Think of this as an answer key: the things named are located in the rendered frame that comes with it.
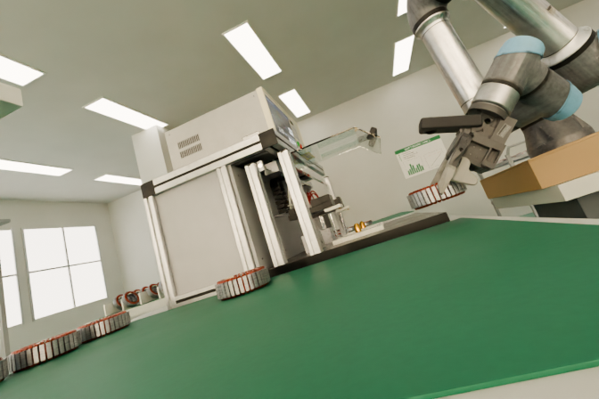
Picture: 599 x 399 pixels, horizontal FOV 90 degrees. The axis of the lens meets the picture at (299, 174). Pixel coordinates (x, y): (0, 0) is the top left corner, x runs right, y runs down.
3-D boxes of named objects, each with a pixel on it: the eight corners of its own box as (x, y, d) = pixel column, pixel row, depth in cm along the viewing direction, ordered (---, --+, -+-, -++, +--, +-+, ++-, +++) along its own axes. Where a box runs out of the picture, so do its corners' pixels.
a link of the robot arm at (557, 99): (529, 113, 72) (495, 90, 70) (585, 83, 62) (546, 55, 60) (531, 137, 68) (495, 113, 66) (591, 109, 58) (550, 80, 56)
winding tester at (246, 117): (311, 164, 135) (297, 124, 139) (280, 142, 93) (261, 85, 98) (236, 193, 143) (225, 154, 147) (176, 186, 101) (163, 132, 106)
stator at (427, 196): (460, 193, 66) (453, 177, 66) (476, 190, 55) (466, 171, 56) (410, 211, 68) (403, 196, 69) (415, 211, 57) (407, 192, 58)
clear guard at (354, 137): (381, 154, 105) (374, 139, 106) (381, 137, 82) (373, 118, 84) (297, 186, 112) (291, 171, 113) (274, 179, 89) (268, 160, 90)
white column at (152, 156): (223, 323, 460) (174, 131, 528) (206, 335, 417) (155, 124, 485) (195, 331, 470) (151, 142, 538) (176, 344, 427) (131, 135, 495)
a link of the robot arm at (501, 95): (486, 77, 58) (473, 93, 66) (474, 98, 58) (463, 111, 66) (527, 92, 56) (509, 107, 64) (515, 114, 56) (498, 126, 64)
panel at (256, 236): (315, 245, 140) (296, 185, 146) (261, 272, 77) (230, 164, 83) (314, 246, 140) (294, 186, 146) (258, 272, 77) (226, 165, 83)
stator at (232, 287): (278, 278, 66) (273, 261, 67) (260, 289, 56) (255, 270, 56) (233, 292, 68) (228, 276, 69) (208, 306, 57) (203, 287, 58)
